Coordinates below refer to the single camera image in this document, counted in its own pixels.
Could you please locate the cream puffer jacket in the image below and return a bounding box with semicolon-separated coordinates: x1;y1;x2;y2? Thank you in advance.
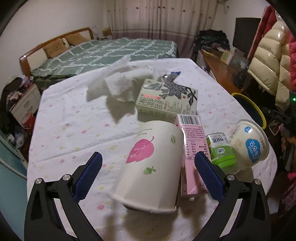
248;20;290;112

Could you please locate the white plastic bowl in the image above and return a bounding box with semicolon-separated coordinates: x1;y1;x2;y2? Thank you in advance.
229;119;269;171

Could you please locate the white tissue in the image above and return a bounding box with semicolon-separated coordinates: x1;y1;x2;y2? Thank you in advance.
86;56;154;102

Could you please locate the green checked duvet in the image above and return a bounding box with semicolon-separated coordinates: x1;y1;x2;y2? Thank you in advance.
31;37;178;78

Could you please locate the brown pillow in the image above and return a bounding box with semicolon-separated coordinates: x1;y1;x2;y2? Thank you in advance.
43;39;68;59
65;33;89;46

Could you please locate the green white tea box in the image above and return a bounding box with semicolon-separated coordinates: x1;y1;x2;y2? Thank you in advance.
135;79;198;122

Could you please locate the wooden low dresser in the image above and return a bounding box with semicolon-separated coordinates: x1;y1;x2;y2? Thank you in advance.
196;50;241;94

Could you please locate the pile of clothes on dresser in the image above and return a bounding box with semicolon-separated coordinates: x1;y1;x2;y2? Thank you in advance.
192;29;230;58

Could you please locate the white dotted tablecloth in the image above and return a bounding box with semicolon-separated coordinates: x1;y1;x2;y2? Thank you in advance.
27;58;278;240

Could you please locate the wooden bed with headboard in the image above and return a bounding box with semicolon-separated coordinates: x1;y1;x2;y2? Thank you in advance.
20;28;179;90

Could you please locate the tissue box on far nightstand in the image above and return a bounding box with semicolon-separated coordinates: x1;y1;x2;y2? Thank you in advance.
102;27;112;37

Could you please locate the yellow rimmed dark trash bin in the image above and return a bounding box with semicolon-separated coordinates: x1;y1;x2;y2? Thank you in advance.
231;92;267;130

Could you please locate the white bedside cabinet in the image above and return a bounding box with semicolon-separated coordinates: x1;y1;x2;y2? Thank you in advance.
10;84;41;125

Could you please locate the pink drink carton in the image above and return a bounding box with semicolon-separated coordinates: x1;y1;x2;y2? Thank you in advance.
175;114;210;199

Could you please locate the silver foil wrapper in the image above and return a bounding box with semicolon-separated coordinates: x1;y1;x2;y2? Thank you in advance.
158;71;181;83

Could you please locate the brown pillow right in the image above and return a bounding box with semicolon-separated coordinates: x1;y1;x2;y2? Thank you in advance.
65;33;89;46

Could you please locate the brown pillow left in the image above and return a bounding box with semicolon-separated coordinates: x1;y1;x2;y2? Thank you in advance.
43;39;68;59

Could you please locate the white paper cup pink leaf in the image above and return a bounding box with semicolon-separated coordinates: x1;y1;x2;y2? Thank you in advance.
108;120;184;214

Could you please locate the green yogurt bottle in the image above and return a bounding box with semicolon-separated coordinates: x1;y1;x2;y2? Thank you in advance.
206;133;239;175

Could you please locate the pink white curtain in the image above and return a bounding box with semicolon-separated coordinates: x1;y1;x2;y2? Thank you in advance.
104;0;218;58

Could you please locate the black television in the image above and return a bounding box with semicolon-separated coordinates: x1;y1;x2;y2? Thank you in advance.
232;18;261;54

